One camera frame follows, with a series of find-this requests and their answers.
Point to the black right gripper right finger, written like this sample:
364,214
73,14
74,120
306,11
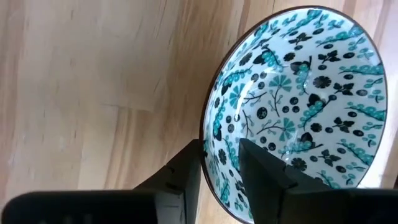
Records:
280,199

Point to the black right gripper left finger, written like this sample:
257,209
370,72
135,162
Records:
124,208

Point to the blue floral ceramic bowl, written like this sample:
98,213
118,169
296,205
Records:
311,93

